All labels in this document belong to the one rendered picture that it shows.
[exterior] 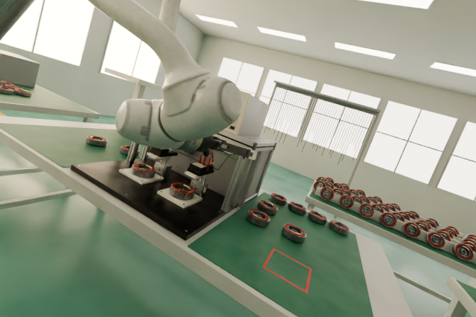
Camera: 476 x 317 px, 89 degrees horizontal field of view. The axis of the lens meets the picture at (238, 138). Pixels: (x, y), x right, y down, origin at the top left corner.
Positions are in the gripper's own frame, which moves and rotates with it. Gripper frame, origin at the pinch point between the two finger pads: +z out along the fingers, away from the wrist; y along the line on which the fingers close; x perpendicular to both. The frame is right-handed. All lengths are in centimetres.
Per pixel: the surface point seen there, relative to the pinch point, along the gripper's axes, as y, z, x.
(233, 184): -16.0, 23.1, -16.0
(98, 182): -50, -20, -30
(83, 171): -59, -23, -29
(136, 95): -155, 32, 17
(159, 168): -59, 12, -23
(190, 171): -33.8, 11.9, -16.7
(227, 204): -16.5, 23.5, -25.6
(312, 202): -19, 131, -24
